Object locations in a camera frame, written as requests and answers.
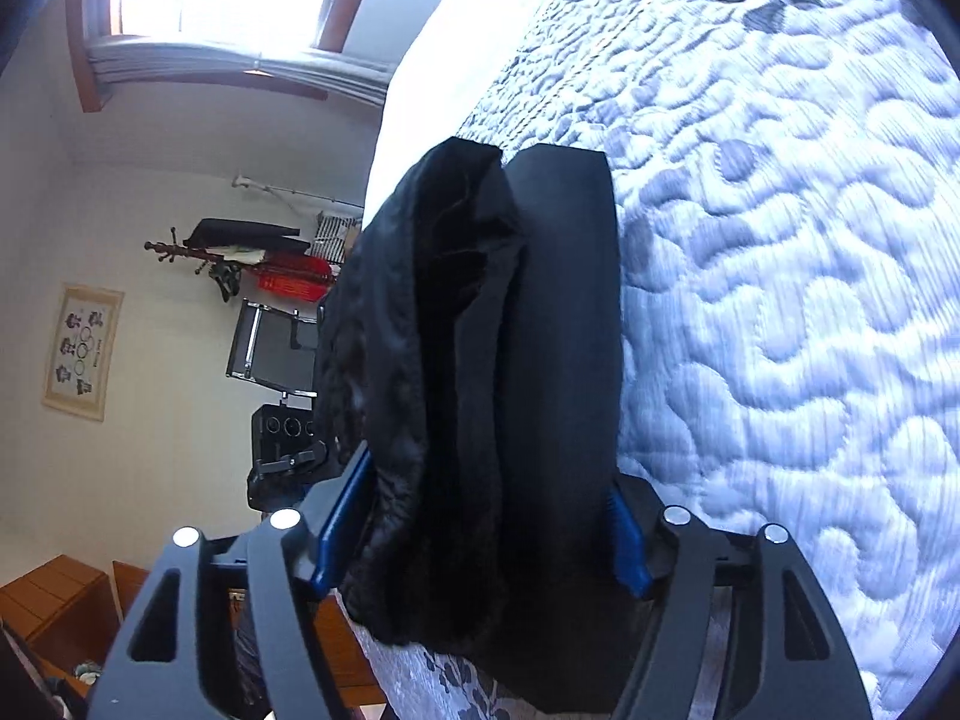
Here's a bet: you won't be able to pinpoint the grey quilted bedspread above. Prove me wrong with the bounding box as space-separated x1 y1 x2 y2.
364 0 958 718

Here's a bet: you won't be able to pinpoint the black pants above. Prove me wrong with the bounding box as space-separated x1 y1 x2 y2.
314 138 630 713

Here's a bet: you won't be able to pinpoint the white grey curtain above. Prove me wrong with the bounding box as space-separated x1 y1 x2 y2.
86 36 394 107

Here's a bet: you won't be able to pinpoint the white drying rack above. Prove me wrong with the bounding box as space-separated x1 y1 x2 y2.
231 174 363 265

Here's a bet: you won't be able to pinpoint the wooden coat rack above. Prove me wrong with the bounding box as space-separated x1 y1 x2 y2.
143 226 245 304

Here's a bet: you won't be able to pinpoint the red bag on rack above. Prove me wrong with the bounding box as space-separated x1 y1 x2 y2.
254 252 337 302

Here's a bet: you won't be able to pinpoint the wooden bedside cabinet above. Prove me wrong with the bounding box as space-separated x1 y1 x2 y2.
2 554 146 697

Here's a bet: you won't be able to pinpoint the black chrome chair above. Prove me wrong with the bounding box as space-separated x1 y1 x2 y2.
226 299 317 398

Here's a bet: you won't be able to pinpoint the framed wall picture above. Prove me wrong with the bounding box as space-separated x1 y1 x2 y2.
43 284 124 422

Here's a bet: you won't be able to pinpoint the black garment on rack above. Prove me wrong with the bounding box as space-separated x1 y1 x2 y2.
184 218 311 254

